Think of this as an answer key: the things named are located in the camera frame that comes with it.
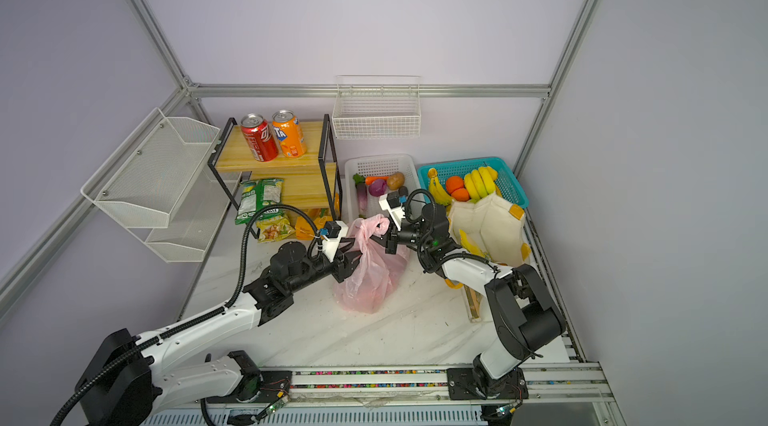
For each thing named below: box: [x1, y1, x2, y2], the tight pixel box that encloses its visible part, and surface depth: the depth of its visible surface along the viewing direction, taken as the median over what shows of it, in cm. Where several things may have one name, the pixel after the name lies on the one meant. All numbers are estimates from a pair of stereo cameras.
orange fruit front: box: [451, 188, 470, 202], surface depth 110 cm
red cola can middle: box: [240, 113, 279, 162], surface depth 73 cm
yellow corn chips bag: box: [256, 216, 296, 243], surface depth 100 cm
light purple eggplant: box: [356, 182, 368, 218], surface depth 113 cm
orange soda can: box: [272, 109, 307, 158], surface depth 73 cm
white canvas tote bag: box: [448, 193, 531, 266], surface depth 88 cm
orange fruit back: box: [446, 176, 464, 194], surface depth 114 cm
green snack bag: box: [235, 178, 285, 225], surface depth 90 cm
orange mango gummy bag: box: [295, 216, 333, 240], surface depth 99 cm
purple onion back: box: [368, 179, 387, 197], surface depth 113 cm
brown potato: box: [387, 172, 405, 191], surface depth 116 cm
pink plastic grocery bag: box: [333, 214, 409, 314], surface depth 74 cm
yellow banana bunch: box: [463, 166, 502, 203], surface depth 109 cm
